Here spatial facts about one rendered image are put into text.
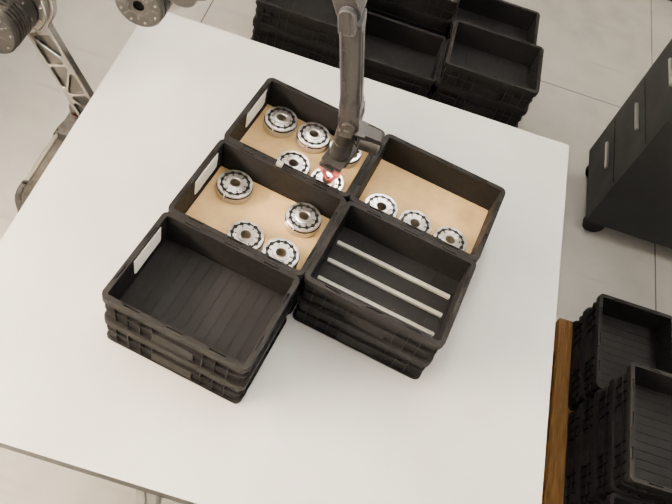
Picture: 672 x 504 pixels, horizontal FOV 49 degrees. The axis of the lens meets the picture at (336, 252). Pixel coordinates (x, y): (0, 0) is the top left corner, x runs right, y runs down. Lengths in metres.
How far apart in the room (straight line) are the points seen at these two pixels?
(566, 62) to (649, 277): 1.38
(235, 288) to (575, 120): 2.55
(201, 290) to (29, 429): 0.53
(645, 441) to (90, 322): 1.72
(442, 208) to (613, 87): 2.31
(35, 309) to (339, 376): 0.82
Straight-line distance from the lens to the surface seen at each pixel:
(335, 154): 2.06
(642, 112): 3.39
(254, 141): 2.29
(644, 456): 2.60
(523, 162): 2.73
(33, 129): 3.43
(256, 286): 2.00
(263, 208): 2.14
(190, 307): 1.95
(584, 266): 3.53
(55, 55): 2.72
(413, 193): 2.29
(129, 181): 2.34
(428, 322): 2.06
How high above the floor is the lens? 2.54
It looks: 55 degrees down
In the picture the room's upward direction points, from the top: 20 degrees clockwise
